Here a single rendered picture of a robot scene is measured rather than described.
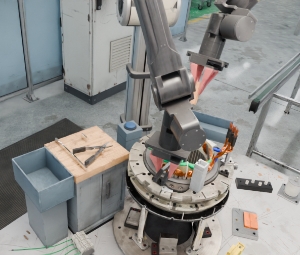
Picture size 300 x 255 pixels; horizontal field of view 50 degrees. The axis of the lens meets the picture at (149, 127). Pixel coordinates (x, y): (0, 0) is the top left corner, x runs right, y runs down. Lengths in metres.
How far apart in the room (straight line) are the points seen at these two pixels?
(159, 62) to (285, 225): 0.93
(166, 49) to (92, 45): 2.51
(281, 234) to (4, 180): 1.88
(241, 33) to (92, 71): 2.53
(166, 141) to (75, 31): 2.58
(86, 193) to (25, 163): 0.21
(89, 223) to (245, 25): 0.78
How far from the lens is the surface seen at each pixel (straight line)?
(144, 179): 0.90
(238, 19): 0.78
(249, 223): 1.28
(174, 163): 0.74
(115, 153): 1.03
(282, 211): 1.43
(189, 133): 0.63
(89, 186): 1.02
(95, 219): 1.15
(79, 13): 3.13
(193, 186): 0.89
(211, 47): 0.84
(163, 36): 0.63
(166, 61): 0.63
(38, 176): 1.08
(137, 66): 1.29
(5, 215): 2.31
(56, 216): 1.06
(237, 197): 1.39
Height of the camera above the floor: 1.71
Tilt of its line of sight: 34 degrees down
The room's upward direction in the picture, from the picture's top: 7 degrees clockwise
